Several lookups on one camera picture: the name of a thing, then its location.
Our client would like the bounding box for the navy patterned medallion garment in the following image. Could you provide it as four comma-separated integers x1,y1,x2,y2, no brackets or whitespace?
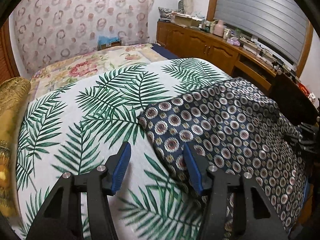
138,78,306,231

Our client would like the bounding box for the wooden sideboard cabinet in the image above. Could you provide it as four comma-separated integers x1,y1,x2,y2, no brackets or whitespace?
156,21,276,94

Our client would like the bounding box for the palm leaf print blanket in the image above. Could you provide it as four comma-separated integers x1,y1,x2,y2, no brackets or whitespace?
12,58,228,239

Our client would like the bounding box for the grey window blind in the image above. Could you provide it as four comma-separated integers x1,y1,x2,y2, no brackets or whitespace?
215,0,308,63

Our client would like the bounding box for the pink thermos jug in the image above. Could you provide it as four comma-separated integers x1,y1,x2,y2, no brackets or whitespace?
213,20,225,37

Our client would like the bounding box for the cardboard box on cabinet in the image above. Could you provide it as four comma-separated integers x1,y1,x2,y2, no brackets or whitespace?
173,13,203,28

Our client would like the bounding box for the gold patterned folded cloth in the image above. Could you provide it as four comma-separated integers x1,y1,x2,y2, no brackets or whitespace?
1,77,30,217

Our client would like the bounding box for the navy bed sheet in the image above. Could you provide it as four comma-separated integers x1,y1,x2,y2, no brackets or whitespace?
151,43,179,60

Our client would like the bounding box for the floral beige quilt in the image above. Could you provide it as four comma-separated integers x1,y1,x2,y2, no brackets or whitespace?
29,43,167,101

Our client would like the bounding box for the brown louvered wardrobe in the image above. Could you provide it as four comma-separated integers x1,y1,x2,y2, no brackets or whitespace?
0,19,20,83

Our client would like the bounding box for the blue bag on box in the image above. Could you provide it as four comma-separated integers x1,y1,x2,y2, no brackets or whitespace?
97,36,121,50

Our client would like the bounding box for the circle patterned sheer curtain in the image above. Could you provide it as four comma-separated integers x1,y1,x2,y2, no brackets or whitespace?
14,0,154,74

